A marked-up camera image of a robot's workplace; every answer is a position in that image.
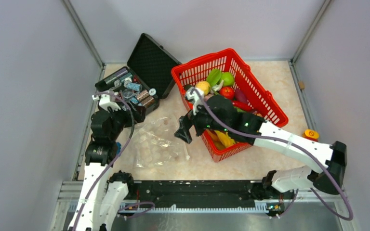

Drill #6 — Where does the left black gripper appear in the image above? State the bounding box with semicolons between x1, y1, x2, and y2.
105;99;147;141

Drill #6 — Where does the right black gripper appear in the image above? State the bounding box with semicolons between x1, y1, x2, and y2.
174;98;229;143

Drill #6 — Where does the clear zip top bag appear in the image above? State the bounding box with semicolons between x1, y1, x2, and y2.
131;115;190;168

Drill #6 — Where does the yellow lemon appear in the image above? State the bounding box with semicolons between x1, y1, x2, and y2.
195;81;211;96

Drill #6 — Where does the red plastic basket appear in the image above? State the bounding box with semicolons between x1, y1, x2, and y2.
171;48;289;162

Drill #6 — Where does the green starfruit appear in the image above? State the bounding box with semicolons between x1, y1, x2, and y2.
206;68;222;87

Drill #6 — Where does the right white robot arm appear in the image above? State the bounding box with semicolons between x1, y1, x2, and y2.
174;92;347;198

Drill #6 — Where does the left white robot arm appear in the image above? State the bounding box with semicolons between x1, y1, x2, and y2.
67;103;146;231

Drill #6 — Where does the yellow banana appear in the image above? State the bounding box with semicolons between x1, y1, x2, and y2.
214;130;237;148

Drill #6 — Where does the red apple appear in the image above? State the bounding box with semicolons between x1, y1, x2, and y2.
219;86;235;100

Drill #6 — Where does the purple sweet potato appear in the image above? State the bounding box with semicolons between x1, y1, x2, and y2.
235;89;248;104

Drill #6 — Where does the black open case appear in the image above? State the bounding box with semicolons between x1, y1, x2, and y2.
94;33;181;115

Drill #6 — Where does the green apple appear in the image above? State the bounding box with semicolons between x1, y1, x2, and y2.
219;72;235;87

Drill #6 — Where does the red yellow emergency button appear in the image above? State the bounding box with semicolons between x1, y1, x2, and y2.
302;129;319;142

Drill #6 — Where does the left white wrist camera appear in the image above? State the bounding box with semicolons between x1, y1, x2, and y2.
92;92;121;112

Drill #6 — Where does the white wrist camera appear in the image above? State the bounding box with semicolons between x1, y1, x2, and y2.
185;87;204;116
92;92;121;112

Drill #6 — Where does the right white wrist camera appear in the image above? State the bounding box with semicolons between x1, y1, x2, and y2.
185;87;204;116

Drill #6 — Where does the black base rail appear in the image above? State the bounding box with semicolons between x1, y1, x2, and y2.
125;180;294;208

